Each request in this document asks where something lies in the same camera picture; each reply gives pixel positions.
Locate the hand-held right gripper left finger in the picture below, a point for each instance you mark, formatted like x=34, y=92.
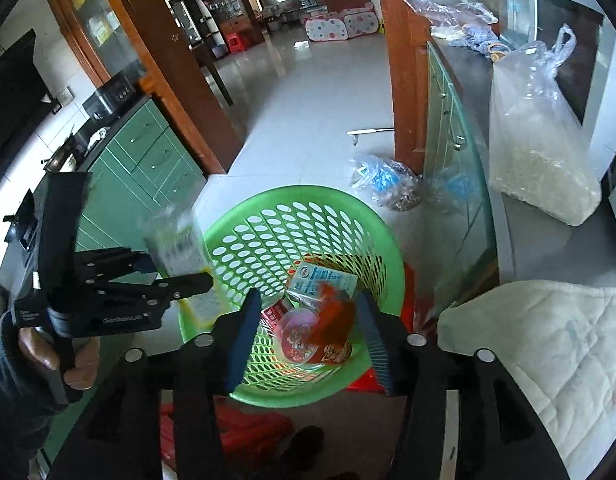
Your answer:
x=243, y=345

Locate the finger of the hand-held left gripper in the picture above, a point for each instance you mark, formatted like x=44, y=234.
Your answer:
x=163, y=287
x=113, y=262

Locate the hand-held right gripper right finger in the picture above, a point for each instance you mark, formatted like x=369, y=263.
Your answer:
x=377, y=347

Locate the red drink can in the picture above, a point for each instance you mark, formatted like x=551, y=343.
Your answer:
x=274, y=317

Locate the orange snack wrapper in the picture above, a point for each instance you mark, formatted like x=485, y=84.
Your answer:
x=335, y=315

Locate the red printed plastic cup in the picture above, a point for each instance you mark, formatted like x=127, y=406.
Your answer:
x=298, y=335

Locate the white and blue carton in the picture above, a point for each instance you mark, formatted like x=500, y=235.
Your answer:
x=318, y=277

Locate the green plastic basket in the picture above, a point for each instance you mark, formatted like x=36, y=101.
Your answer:
x=268, y=240

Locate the person's left forearm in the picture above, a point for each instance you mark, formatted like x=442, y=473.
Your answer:
x=13, y=390

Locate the person's left hand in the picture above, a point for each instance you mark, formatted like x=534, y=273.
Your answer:
x=85, y=360

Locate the metal cooking pot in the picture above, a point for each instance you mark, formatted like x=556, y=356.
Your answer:
x=63, y=157

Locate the red plastic stool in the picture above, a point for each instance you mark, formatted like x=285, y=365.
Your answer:
x=248, y=430

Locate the green base cabinet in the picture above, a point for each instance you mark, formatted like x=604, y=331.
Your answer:
x=148, y=160

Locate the black countertop appliance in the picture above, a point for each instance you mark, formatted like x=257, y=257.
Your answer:
x=110, y=97

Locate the black range hood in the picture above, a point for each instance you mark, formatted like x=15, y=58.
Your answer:
x=13, y=90

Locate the white quilted cloth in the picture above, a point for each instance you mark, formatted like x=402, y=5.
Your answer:
x=538, y=350

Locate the plastic bag with blue contents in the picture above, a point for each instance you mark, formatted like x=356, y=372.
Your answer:
x=388, y=185

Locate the green glass counter cabinet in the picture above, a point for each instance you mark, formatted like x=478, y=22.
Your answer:
x=453, y=185

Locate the metal bar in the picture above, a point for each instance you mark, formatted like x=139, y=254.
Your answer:
x=370, y=131

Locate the dark wooden table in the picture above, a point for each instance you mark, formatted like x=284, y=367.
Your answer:
x=215, y=70

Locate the wooden glass-door cabinet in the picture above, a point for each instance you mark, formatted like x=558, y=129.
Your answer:
x=138, y=35

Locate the clear bag of rice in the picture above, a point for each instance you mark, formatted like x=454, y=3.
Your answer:
x=533, y=160

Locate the small red stool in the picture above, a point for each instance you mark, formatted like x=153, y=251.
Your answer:
x=235, y=43

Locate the pink polka-dot play tent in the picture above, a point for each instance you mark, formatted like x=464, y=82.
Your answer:
x=323, y=28
x=360, y=20

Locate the white microwave oven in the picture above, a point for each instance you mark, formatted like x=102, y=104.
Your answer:
x=608, y=130

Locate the blue and white bag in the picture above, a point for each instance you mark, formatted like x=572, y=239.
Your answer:
x=475, y=42

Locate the clear crumpled plastic bag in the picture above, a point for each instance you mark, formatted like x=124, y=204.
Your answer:
x=443, y=7

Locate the wooden partition frame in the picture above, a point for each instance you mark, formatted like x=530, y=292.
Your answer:
x=408, y=85

